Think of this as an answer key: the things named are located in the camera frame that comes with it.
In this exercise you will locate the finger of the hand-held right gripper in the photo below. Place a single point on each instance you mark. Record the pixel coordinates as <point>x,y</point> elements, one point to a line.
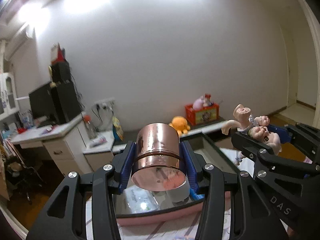
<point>250,147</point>
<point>302,142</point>

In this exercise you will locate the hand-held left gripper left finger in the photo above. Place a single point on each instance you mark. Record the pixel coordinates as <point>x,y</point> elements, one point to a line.
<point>126,166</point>

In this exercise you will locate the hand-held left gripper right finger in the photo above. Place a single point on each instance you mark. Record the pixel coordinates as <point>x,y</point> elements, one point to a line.
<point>189,166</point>

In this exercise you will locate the pale doll figurine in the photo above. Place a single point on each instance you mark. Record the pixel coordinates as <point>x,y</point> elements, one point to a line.
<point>265,135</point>

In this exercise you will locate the rose gold cylindrical tin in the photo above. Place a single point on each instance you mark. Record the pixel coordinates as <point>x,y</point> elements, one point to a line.
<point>157,155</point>

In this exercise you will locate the pink box with black rim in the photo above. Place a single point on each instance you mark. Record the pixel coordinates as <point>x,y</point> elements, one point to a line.
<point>155,216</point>

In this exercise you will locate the clear plastic packet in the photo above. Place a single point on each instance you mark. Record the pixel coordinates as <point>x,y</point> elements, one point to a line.
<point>141,200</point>

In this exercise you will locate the yellow and blue packet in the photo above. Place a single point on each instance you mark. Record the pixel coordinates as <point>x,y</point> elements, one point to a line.
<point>117,128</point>

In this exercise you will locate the orange octopus plush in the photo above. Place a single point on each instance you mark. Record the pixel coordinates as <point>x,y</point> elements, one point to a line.
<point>179,125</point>

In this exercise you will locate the bottle with orange cap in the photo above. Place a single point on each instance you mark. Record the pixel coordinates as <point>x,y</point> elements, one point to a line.
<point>90,128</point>

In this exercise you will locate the red toy crate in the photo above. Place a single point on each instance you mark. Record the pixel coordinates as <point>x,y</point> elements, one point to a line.
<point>202,115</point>

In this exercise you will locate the white desk with drawers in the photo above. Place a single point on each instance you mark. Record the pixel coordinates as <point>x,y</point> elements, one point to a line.
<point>65,150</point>

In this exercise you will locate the pink plush toy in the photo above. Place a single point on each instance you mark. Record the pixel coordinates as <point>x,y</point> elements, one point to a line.
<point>198,102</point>

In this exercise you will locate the striped white bed sheet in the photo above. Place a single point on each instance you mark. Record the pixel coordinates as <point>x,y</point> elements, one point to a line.
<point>155,231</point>

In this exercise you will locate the white door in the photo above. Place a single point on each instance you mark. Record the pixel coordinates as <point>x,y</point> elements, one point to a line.
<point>300,67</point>

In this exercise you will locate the black computer tower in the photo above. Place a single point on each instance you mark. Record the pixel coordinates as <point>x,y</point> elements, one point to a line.
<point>66,102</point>

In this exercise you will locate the black folding chair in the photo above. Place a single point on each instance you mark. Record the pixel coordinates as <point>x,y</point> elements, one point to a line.
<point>22,177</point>

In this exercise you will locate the small black box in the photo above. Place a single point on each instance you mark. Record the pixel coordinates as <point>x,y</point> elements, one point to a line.
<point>60,72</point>

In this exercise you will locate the red and white carton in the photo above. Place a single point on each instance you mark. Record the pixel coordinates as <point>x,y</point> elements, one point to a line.
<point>58,53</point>

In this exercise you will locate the white glass-door cabinet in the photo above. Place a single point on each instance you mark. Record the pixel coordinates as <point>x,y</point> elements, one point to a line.
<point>7,95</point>

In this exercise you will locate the white wall socket strip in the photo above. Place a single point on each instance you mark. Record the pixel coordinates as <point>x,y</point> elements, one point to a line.
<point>103,103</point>

